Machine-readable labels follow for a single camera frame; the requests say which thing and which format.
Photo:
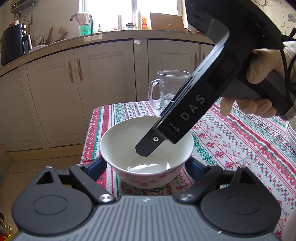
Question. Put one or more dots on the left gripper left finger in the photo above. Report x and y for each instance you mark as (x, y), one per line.
(84, 179)

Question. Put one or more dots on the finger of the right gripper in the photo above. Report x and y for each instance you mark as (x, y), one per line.
(149, 143)

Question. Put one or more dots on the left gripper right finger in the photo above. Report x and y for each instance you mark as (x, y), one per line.
(205, 180)

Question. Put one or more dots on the white bowl pink pattern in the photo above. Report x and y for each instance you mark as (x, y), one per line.
(141, 157)

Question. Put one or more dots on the cream kitchen cabinets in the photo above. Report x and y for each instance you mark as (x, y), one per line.
(48, 96)

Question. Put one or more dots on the patterned striped tablecloth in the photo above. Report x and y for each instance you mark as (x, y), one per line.
(261, 144)

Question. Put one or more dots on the clear glass mug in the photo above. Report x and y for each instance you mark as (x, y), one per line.
(169, 82)

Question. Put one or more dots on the cardboard box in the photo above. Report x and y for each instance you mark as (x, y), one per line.
(167, 22)

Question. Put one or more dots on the green dish soap bottle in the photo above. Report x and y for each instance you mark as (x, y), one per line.
(85, 24)

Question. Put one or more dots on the black air fryer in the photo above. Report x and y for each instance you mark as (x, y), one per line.
(15, 42)

